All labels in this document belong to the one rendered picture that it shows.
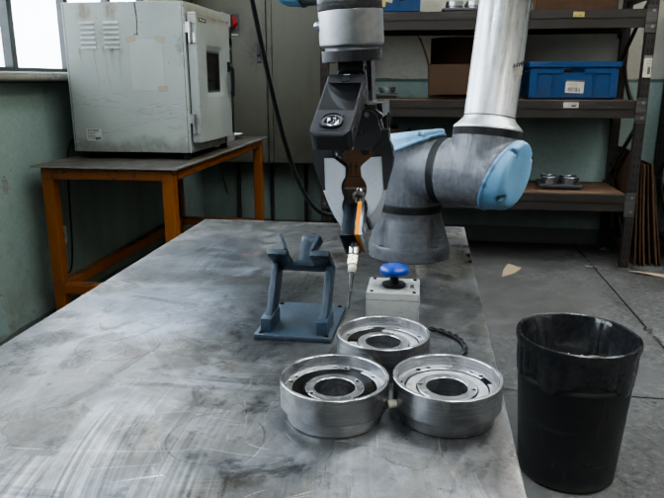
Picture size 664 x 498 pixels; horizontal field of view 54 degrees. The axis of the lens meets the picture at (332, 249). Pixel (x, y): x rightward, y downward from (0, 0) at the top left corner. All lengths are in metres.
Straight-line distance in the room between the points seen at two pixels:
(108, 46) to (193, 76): 0.38
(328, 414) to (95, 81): 2.56
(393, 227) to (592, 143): 3.69
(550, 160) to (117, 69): 2.95
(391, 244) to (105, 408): 0.63
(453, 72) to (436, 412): 3.58
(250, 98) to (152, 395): 3.93
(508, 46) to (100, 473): 0.86
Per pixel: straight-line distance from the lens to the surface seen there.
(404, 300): 0.86
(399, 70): 4.65
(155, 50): 2.92
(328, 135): 0.69
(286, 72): 4.50
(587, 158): 4.79
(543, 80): 4.20
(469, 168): 1.09
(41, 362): 0.84
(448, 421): 0.61
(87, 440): 0.66
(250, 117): 4.57
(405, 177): 1.15
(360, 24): 0.76
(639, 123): 4.22
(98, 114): 3.04
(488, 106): 1.11
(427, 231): 1.17
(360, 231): 0.76
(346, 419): 0.60
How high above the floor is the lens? 1.12
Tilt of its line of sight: 15 degrees down
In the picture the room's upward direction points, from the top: straight up
